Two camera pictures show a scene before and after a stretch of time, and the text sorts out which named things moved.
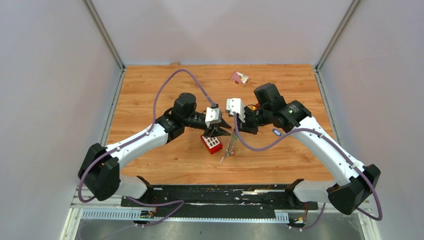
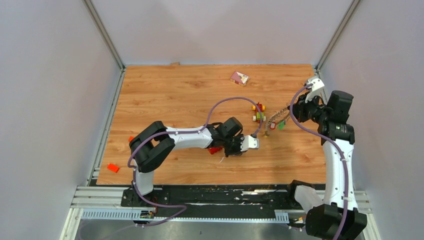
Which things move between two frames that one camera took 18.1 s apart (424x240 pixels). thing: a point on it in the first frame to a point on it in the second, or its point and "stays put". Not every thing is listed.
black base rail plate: [214, 198] stays put
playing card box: [239, 78] stays put
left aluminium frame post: [90, 9] stays put
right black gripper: [245, 127] to [299, 107]
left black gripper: [217, 131] to [237, 152]
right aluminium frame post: [343, 23] stays put
